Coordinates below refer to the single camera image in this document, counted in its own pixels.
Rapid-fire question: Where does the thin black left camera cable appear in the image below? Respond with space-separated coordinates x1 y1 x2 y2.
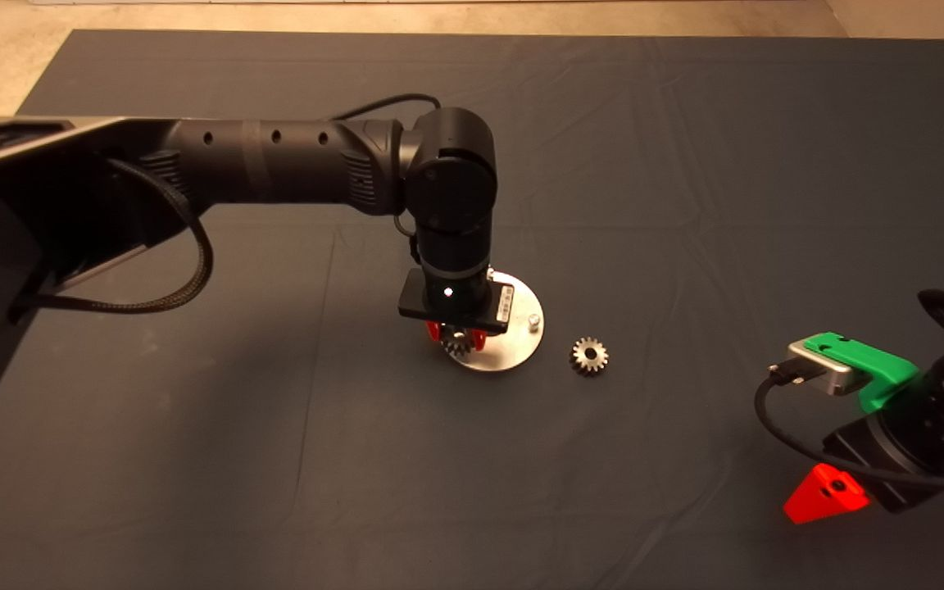
333 93 443 267

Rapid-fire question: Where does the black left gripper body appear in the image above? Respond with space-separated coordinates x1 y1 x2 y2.
398 270 515 334

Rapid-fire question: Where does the green right camera mount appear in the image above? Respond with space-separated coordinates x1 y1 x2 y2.
808 331 921 413

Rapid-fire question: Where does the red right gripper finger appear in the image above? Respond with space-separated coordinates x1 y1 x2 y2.
783 462 869 524

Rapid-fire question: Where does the black right camera cable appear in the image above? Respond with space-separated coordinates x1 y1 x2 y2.
753 359 944 491

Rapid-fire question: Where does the round metal carrier plate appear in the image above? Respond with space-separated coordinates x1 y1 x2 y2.
439 270 546 374

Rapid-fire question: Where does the silver right camera box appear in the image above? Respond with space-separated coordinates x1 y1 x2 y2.
787 339 854 396

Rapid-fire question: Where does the braided black arm cable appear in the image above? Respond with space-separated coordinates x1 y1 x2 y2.
9 157 215 315

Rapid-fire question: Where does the dark table cloth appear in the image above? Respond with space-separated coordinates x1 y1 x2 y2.
0 29 944 590

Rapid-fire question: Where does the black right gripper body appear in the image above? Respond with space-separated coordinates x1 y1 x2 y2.
822 348 944 514

